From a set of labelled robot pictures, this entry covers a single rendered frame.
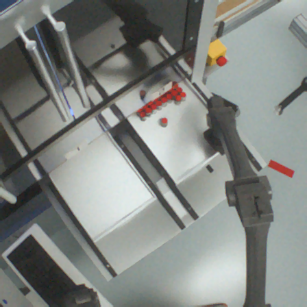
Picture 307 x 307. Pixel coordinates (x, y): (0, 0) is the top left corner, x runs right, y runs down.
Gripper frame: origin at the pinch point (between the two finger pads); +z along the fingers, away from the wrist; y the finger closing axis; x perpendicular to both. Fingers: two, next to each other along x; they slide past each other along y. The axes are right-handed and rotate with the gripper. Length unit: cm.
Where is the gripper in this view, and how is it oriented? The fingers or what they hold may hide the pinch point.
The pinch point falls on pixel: (218, 149)
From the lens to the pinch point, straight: 172.4
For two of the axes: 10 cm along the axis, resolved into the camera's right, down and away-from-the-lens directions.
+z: 1.0, 3.8, 9.2
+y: -5.8, -7.3, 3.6
